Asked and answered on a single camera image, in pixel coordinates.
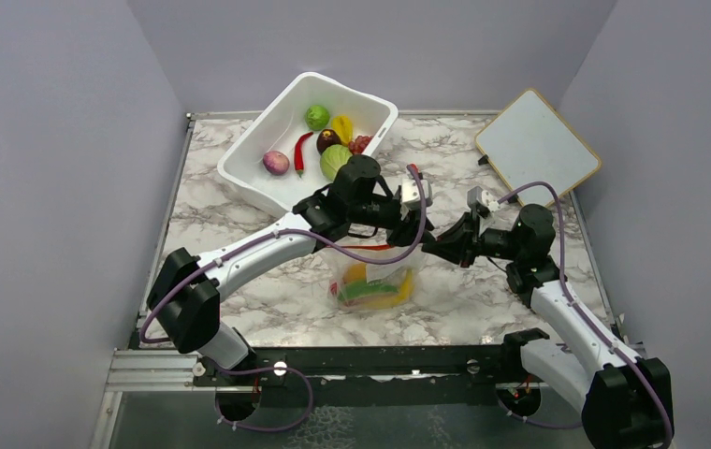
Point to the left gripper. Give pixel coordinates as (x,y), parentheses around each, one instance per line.
(407,233)

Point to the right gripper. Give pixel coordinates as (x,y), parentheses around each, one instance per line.
(459,244)

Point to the clear zip top bag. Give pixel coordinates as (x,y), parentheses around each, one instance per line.
(389,273)

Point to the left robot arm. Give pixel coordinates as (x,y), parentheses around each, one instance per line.
(188,290)

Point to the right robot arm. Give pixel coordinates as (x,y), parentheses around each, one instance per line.
(624,400)

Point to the orange fake fruit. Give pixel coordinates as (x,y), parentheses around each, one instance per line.
(354,273)

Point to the red grapes bunch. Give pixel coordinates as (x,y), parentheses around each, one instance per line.
(359,144)

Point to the green cabbage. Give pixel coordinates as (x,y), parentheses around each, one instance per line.
(333,159)

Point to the dark purple fruit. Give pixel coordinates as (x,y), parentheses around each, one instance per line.
(327,138)

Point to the yellow bell pepper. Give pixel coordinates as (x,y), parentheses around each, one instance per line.
(343,127)

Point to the red chili pepper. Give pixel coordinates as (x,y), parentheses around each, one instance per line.
(298,161)

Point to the small green lime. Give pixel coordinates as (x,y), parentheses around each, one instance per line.
(316,117)

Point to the purple onion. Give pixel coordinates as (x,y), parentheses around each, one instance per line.
(276,163)

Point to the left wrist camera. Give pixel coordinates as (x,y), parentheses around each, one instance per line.
(412,196)

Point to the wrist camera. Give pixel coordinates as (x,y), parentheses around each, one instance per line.
(412,196)
(481,202)

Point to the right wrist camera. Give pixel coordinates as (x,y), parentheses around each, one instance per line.
(481,202)

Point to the white board wooden frame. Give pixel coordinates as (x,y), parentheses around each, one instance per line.
(535,152)

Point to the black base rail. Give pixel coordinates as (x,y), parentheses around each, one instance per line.
(349,376)

